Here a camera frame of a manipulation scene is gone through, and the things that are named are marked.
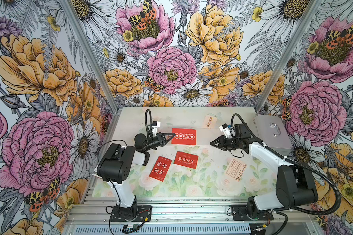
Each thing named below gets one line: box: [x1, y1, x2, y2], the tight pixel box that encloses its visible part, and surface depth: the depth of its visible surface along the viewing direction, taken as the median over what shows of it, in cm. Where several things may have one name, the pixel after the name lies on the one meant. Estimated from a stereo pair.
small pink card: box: [202, 114, 218, 129], surface depth 117 cm
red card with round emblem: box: [171, 127, 197, 146], surface depth 87 cm
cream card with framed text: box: [224, 157, 248, 183], surface depth 91 cm
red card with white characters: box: [149, 155, 173, 183], surface depth 91 cm
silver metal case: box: [254, 114, 295, 157], surface depth 90 cm
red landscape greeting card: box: [173, 150, 199, 170], surface depth 96 cm
